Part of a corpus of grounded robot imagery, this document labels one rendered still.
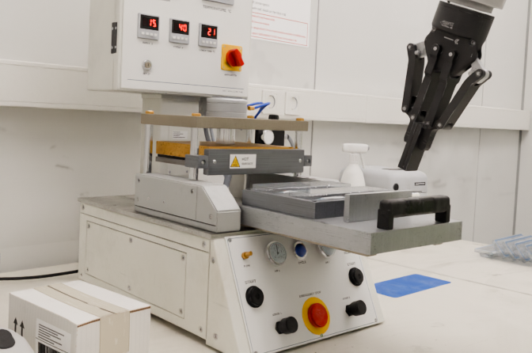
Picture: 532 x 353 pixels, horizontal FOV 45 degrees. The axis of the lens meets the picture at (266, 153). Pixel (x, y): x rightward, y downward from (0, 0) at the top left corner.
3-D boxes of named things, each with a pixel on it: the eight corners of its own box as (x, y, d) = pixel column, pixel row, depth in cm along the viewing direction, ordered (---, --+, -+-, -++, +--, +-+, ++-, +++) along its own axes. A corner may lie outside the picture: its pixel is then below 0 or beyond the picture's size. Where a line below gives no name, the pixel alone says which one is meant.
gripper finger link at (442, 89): (462, 51, 88) (471, 54, 87) (435, 127, 92) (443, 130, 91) (446, 47, 86) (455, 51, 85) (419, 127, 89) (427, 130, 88)
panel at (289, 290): (251, 358, 96) (223, 237, 100) (378, 323, 116) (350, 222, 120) (260, 357, 94) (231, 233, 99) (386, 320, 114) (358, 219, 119)
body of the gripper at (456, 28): (427, -6, 86) (403, 60, 89) (480, 10, 80) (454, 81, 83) (456, 2, 91) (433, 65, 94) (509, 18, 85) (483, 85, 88)
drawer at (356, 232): (229, 225, 106) (230, 179, 105) (321, 217, 121) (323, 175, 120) (370, 261, 84) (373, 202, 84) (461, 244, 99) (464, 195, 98)
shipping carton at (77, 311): (5, 351, 95) (6, 291, 95) (84, 333, 104) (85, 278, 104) (67, 393, 82) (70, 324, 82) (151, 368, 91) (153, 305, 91)
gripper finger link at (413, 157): (430, 123, 92) (434, 126, 91) (413, 168, 94) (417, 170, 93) (418, 123, 90) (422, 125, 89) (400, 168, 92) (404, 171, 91)
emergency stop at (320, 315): (308, 331, 105) (302, 306, 106) (324, 326, 108) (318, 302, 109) (314, 329, 104) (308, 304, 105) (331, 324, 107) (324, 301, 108)
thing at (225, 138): (155, 161, 124) (157, 111, 124) (243, 160, 139) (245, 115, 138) (208, 169, 111) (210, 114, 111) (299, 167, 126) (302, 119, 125)
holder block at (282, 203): (241, 204, 105) (241, 188, 105) (324, 198, 118) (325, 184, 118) (314, 219, 93) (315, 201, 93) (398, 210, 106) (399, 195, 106)
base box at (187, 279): (77, 283, 134) (79, 201, 133) (220, 262, 159) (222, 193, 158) (241, 365, 94) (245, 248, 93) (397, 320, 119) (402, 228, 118)
